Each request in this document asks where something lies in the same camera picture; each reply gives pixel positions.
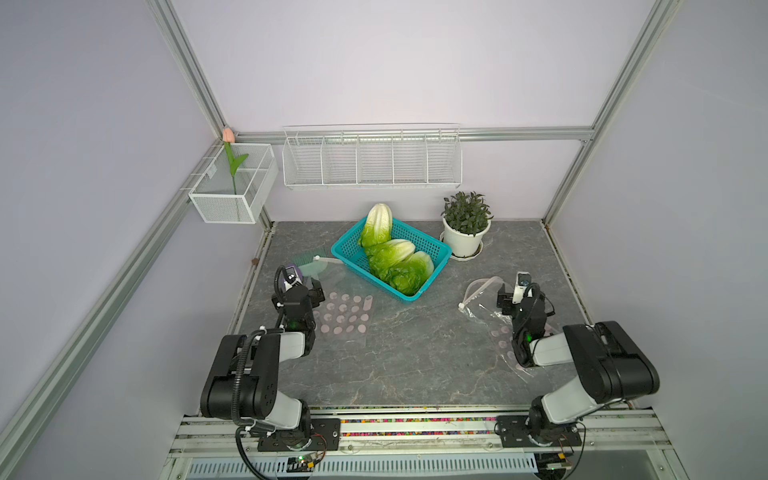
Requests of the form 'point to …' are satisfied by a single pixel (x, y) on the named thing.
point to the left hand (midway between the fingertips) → (299, 284)
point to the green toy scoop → (318, 266)
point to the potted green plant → (465, 222)
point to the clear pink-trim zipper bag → (481, 307)
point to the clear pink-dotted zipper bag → (346, 318)
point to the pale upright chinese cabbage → (377, 228)
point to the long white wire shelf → (372, 156)
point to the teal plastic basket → (349, 252)
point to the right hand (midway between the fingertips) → (519, 284)
